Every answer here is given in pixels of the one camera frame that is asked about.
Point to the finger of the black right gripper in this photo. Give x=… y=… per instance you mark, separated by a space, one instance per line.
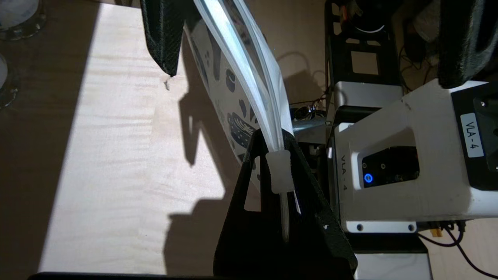
x=163 y=35
x=467 y=39

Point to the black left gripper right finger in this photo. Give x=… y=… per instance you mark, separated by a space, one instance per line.
x=319 y=241

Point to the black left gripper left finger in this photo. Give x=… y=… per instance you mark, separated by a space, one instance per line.
x=249 y=241

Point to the white floral plastic pouch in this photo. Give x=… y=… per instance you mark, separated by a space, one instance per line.
x=249 y=58

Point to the light wooden shelf table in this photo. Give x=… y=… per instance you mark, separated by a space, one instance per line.
x=116 y=155

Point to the clear plastic water bottle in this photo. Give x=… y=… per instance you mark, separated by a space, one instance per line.
x=7 y=81
x=19 y=15

